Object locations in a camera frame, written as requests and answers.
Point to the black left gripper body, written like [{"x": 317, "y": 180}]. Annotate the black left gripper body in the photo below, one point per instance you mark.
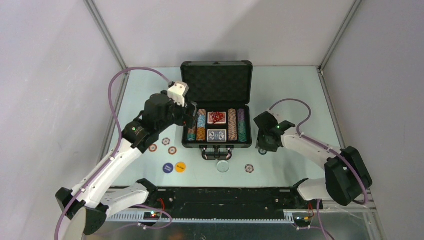
[{"x": 176, "y": 115}]

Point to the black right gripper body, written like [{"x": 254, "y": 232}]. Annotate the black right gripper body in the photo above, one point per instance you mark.
[{"x": 262, "y": 142}]

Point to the green blue 50 chip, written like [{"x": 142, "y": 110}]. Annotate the green blue 50 chip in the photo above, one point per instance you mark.
[{"x": 262, "y": 152}]

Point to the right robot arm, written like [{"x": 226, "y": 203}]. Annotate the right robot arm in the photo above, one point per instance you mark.
[{"x": 346, "y": 176}]

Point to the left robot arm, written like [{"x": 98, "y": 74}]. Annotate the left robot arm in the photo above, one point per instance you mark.
[{"x": 87, "y": 205}]

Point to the red dice set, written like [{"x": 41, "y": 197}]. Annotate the red dice set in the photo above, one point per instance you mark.
[{"x": 216, "y": 118}]

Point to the white red poker chip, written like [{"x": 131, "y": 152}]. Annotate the white red poker chip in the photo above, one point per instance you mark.
[{"x": 166, "y": 141}]

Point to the purple green chip stack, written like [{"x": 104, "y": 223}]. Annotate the purple green chip stack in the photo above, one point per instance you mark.
[{"x": 241, "y": 125}]

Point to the orange poker chip at edge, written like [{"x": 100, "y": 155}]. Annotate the orange poker chip at edge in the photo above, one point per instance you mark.
[{"x": 153, "y": 148}]

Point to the brown white poker chip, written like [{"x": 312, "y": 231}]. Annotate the brown white poker chip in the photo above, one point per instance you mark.
[{"x": 249, "y": 168}]

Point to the pink brown chip stack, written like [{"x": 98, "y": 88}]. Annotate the pink brown chip stack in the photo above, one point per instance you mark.
[{"x": 232, "y": 125}]

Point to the blue orange chip stack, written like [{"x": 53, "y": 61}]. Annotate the blue orange chip stack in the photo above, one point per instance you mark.
[{"x": 201, "y": 125}]

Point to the clear dealer button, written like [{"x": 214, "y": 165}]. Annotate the clear dealer button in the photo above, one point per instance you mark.
[{"x": 222, "y": 166}]

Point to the blue playing card deck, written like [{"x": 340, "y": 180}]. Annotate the blue playing card deck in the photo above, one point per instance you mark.
[{"x": 216, "y": 135}]

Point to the blue small blind button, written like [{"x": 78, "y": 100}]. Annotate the blue small blind button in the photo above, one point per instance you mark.
[{"x": 168, "y": 168}]

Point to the yellow big blind button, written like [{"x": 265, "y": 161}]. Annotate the yellow big blind button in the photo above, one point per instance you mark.
[{"x": 180, "y": 167}]

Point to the black poker case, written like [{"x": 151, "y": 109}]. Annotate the black poker case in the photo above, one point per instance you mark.
[{"x": 218, "y": 86}]

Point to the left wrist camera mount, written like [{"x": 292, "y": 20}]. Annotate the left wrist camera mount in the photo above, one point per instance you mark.
[{"x": 177, "y": 93}]

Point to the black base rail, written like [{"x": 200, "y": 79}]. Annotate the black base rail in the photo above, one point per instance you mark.
[{"x": 216, "y": 203}]

